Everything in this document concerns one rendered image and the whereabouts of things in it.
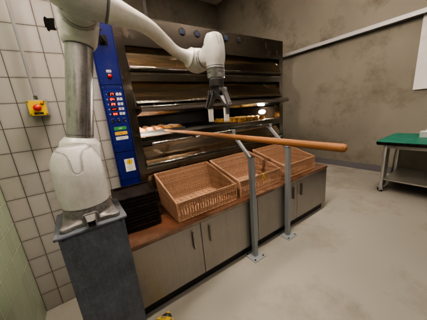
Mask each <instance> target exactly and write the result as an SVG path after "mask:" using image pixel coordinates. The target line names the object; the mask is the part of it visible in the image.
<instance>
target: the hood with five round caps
mask: <svg viewBox="0 0 427 320"><path fill-rule="evenodd" d="M151 20H152V21H153V22H154V23H156V24H157V25H158V26H159V27H160V28H161V29H162V30H163V31H164V33H165V34H166V35H167V36H168V37H169V38H170V39H171V40H172V41H173V42H174V43H175V44H176V45H177V46H178V47H180V48H183V49H185V50H187V49H189V48H190V47H192V48H202V47H203V44H204V39H205V36H206V34H207V33H209V32H213V31H215V32H219V33H220V34H222V37H223V40H224V46H225V56H231V57H244V58H258V59H265V60H279V41H276V40H272V39H264V38H260V37H254V36H246V35H242V34H235V33H231V32H224V31H219V30H213V29H206V28H201V27H195V26H190V25H183V24H179V23H172V22H165V21H161V20H154V19H151ZM121 29H122V33H123V40H124V44H125V46H126V47H133V48H147V49H154V50H164V49H163V48H162V47H161V46H159V45H158V44H157V43H155V42H154V41H153V40H152V39H151V38H149V37H147V36H146V35H144V34H143V33H141V32H138V31H136V30H131V29H126V28H123V27H122V28H121Z"/></svg>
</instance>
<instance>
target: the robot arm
mask: <svg viewBox="0 0 427 320"><path fill-rule="evenodd" d="M49 1H50V2H51V3H53V4H54V5H55V6H56V9H57V23H58V32H59V36H60V39H61V41H62V42H63V43H64V64H65V117H66V137H63V139H61V141H59V145H58V147H57V148H56V149H55V150H54V151H53V153H52V155H51V158H50V163H49V169H50V175H51V180H52V183H53V187H54V189H55V193H56V195H57V198H58V201H59V203H60V205H61V207H62V217H63V221H62V227H61V228H60V234H67V233H70V232H72V231H74V230H76V229H80V228H82V227H86V226H88V227H89V228H92V227H95V226H97V222H100V221H103V220H106V219H108V218H113V217H117V216H119V215H120V212H119V210H117V209H116V208H115V206H114V204H113V199H112V198H110V196H109V188H108V183H107V177H106V174H105V169H104V165H103V162H102V155H101V145H100V142H99V141H98V140H97V139H96V138H94V116H93V52H94V51H95V50H96V49H97V47H98V36H99V30H100V27H99V22H100V23H105V24H107V25H113V26H117V27H123V28H126V29H131V30H136V31H138V32H141V33H143V34H144V35H146V36H147V37H149V38H151V39H152V40H153V41H154V42H155V43H157V44H158V45H159V46H161V47H162V48H163V49H164V50H165V51H167V52H168V53H169V54H171V55H172V56H173V57H175V58H176V59H178V60H180V61H182V62H184V64H185V66H186V67H187V68H188V69H189V71H191V72H192V73H195V74H198V73H201V72H204V71H206V70H207V78H208V79H209V87H210V88H211V89H212V90H211V91H208V96H207V102H206V107H205V108H206V109H208V117H209V122H214V110H213V108H212V107H213V106H214V102H215V100H216V99H217V98H220V100H221V102H222V103H223V105H224V122H226V121H229V108H230V106H232V102H231V99H230V97H229V94H228V92H227V87H223V86H224V80H223V78H225V73H224V62H225V46H224V40H223V37H222V34H220V33H219V32H215V31H213V32H209V33H207V34H206V36H205V39H204V44H203V47H202V48H192V47H190V48H189V49H187V50H185V49H183V48H180V47H178V46H177V45H176V44H175V43H174V42H173V41H172V40H171V39H170V38H169V37H168V36H167V35H166V34H165V33H164V31H163V30H162V29H161V28H160V27H159V26H158V25H157V24H156V23H154V22H153V21H152V20H151V19H150V18H148V17H147V16H145V15H144V14H142V13H141V12H139V11H137V10H136V9H135V8H132V7H131V6H130V5H128V4H126V3H125V2H123V1H122V0H49Z"/></svg>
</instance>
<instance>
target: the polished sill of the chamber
mask: <svg viewBox="0 0 427 320"><path fill-rule="evenodd" d="M276 121H280V118H273V119H265V120H260V121H251V122H246V123H238V124H229V125H224V126H216V127H211V128H202V129H197V130H189V131H202V132H211V131H219V130H226V129H231V128H239V127H243V126H251V125H256V124H263V123H271V122H276ZM186 135H189V134H183V133H166V134H161V135H153V136H148V137H141V139H142V142H149V141H154V140H162V139H166V138H174V137H182V136H186Z"/></svg>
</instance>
